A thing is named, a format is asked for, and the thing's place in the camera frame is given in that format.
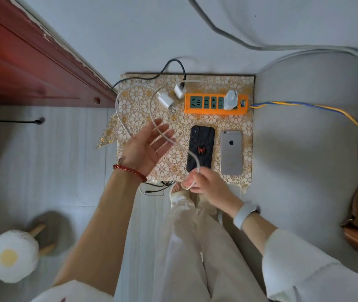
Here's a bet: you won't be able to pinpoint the person's right hand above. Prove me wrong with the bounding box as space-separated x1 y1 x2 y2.
180 167 245 218

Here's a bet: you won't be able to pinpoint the person's left hand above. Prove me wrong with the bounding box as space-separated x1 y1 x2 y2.
118 119 176 178

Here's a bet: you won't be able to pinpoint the white charging cable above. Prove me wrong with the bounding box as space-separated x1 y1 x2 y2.
115 84 202 190

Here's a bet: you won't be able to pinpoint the person's left forearm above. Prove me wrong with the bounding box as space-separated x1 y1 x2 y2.
53 167 146 288

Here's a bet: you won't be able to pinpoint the person's right forearm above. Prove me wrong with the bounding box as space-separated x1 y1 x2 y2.
240 211 278 256

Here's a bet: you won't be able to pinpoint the black phone with spider case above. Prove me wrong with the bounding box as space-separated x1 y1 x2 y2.
186 125 216 173

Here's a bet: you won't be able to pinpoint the white charger plug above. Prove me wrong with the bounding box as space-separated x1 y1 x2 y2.
158 92 177 113

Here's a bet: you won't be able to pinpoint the gold patterned table cloth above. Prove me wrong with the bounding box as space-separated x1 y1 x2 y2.
97 73 256 194

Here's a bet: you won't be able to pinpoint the silver phone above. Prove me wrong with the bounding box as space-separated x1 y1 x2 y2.
220 130 244 176

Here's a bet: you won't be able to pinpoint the white slipper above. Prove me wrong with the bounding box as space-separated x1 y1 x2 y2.
169 182 196 206

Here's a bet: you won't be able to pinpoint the white wristband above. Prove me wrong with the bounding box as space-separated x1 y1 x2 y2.
233 201 260 231

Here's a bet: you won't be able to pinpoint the orange power strip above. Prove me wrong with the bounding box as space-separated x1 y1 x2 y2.
184 92 249 116

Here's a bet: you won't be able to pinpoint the white rounded charger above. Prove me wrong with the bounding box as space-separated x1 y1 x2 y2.
224 90 239 111

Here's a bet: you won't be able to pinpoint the white trousers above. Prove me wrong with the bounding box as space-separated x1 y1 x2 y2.
151 189 269 302

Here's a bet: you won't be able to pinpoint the grey sofa cushion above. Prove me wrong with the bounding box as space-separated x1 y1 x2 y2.
254 53 358 282

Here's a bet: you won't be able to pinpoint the white shirt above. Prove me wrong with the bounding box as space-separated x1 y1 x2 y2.
31 228 358 302

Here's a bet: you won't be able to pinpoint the red wooden door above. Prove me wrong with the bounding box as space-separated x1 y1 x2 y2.
0 0 118 108

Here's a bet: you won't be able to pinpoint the white egg plush stool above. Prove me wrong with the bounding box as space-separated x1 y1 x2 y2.
0 223 56 284

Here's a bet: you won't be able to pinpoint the bundle of thin wires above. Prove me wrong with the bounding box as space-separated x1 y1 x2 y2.
139 180 177 196

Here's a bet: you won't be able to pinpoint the red bead bracelet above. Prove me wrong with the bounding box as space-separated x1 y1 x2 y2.
112 164 148 183

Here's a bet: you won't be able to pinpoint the white charger with black cable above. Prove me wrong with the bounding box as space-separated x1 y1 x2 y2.
174 82 187 99

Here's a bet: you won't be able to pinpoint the thick grey cable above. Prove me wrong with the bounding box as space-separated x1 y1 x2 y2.
185 0 358 112

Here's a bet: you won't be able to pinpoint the thin black floor cable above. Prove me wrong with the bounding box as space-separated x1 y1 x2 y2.
0 117 46 125

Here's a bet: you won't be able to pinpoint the blue and yellow cable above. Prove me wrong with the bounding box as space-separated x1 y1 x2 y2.
249 101 358 181

